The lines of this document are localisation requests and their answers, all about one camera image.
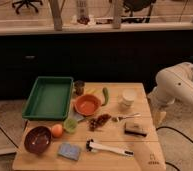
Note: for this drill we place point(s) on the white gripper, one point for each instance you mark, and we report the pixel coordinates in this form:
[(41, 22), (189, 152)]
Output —
[(158, 115)]

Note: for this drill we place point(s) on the black whiteboard eraser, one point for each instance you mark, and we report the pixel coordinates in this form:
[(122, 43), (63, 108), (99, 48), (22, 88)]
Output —
[(135, 129)]

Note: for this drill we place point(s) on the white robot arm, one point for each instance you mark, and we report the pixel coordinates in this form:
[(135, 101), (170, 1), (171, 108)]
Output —
[(175, 82)]

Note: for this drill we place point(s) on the red bowl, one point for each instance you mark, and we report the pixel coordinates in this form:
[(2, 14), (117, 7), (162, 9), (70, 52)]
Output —
[(87, 104)]

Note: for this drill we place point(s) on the dark maroon bowl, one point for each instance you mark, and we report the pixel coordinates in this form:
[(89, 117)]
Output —
[(38, 140)]

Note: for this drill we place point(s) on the white cup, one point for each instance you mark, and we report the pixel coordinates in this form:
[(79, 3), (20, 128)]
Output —
[(128, 97)]

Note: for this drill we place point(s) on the green cucumber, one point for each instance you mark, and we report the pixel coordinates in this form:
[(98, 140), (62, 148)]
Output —
[(106, 96)]

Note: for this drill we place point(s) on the dark grape bunch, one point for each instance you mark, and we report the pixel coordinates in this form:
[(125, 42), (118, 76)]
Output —
[(94, 123)]

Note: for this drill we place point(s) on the yellow banana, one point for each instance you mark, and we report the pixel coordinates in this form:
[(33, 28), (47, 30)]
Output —
[(90, 91)]

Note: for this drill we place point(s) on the white black brush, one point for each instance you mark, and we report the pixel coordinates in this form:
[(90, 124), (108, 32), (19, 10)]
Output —
[(92, 145)]

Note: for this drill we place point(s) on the dark metal can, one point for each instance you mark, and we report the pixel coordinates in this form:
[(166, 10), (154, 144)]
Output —
[(79, 87)]

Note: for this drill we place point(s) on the small green cup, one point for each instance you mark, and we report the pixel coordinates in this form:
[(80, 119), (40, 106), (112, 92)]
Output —
[(70, 125)]

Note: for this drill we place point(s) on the blue sponge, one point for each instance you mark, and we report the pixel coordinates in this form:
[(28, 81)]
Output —
[(69, 151)]

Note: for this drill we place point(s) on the orange fruit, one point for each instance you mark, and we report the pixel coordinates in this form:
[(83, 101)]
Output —
[(57, 130)]

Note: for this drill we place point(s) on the green plastic tray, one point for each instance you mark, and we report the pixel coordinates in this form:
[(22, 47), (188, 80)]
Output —
[(49, 99)]

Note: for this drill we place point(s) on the black office chair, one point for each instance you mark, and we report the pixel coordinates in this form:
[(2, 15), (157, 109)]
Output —
[(17, 5)]

